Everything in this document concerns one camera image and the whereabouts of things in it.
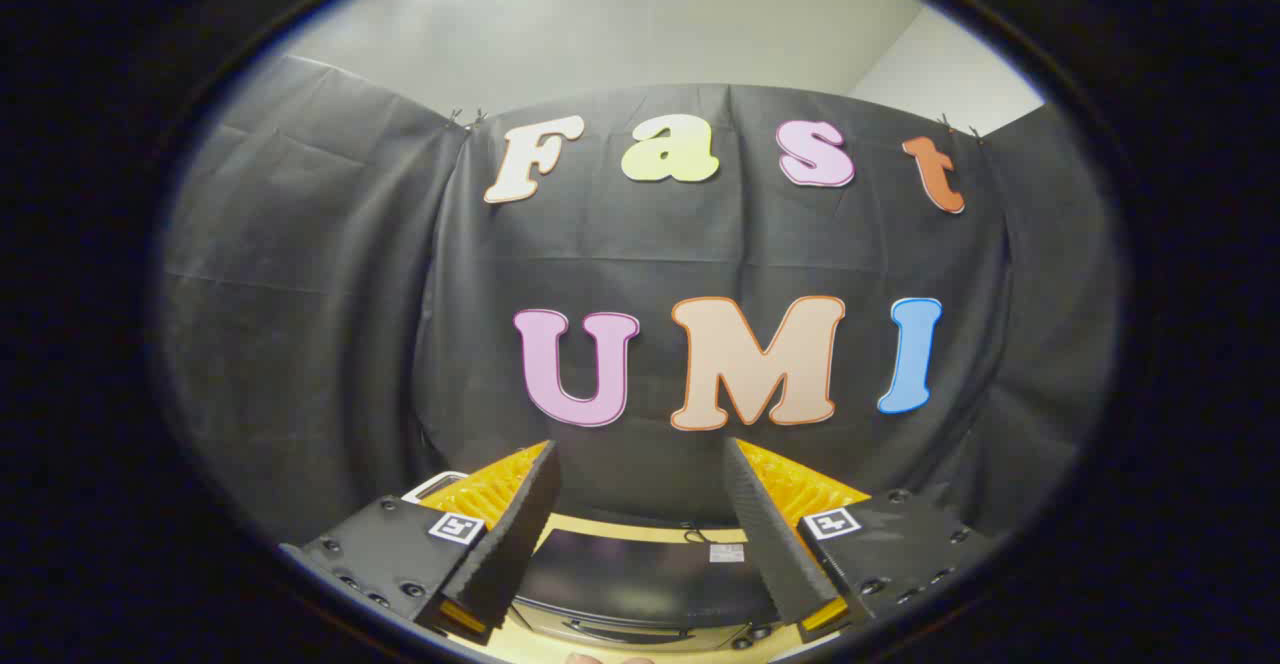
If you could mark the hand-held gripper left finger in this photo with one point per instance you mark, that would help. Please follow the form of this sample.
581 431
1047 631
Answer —
520 534

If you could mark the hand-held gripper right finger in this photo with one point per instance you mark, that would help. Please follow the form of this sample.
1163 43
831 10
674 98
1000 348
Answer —
765 534

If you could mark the black toaster oven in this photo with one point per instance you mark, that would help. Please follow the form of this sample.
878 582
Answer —
640 569

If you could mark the white slot toaster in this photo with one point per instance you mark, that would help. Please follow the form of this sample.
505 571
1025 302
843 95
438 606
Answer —
432 484

